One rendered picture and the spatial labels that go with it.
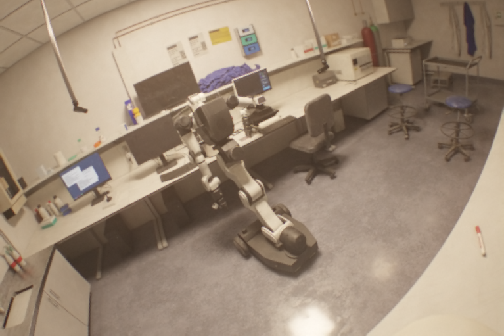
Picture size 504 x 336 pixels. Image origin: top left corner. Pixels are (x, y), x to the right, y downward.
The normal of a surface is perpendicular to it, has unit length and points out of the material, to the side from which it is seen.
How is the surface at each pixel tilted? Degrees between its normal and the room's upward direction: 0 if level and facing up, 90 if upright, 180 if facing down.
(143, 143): 86
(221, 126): 88
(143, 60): 90
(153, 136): 86
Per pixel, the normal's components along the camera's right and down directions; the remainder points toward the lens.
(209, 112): 0.51, -0.11
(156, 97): 0.43, 0.18
